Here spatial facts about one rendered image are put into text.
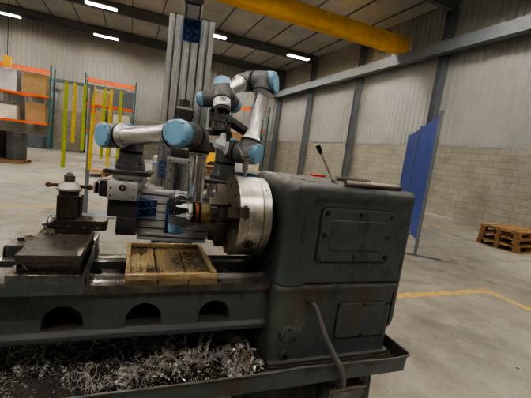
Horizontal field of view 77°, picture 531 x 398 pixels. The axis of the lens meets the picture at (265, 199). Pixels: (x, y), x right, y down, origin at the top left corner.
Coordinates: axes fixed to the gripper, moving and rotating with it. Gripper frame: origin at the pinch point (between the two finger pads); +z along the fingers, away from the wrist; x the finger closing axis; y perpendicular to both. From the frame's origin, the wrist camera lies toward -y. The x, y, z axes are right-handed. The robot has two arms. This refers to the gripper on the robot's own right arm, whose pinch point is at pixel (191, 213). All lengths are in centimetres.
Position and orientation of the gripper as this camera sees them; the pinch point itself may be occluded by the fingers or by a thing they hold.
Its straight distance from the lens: 127.3
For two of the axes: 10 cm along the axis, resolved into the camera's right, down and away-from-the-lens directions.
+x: 1.3, -9.8, -1.3
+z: 3.3, 1.7, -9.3
